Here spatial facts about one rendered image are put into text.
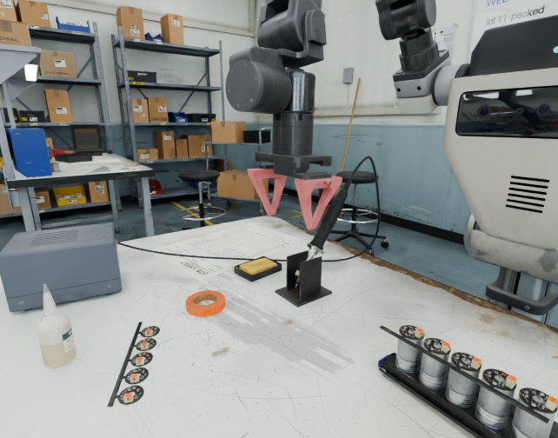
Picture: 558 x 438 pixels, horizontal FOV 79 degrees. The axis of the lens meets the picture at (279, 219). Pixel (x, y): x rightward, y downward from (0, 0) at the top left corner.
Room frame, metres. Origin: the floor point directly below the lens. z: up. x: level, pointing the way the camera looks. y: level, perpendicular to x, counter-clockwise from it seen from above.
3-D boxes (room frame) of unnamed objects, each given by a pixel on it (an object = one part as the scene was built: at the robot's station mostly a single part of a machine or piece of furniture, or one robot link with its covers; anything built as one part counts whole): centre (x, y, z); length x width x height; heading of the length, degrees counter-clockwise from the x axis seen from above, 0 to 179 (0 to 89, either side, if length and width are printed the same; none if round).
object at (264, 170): (0.51, 0.00, 0.93); 0.07 x 0.07 x 0.09; 36
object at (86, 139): (2.94, 1.60, 0.88); 0.30 x 0.23 x 0.25; 125
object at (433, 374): (0.29, -0.16, 0.79); 0.02 x 0.02 x 0.05
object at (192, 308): (0.46, 0.11, 0.76); 0.06 x 0.06 x 0.01
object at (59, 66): (3.70, 2.48, 1.07); 1.20 x 0.45 x 2.14; 125
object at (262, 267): (0.59, 0.04, 0.76); 0.07 x 0.05 x 0.02; 133
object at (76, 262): (0.52, 0.35, 0.80); 0.15 x 0.12 x 0.10; 116
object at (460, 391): (0.26, -0.17, 0.79); 0.02 x 0.02 x 0.05
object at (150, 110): (4.50, 1.33, 1.11); 1.20 x 0.45 x 2.22; 125
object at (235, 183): (3.90, 0.42, 0.51); 0.75 x 0.48 x 1.03; 64
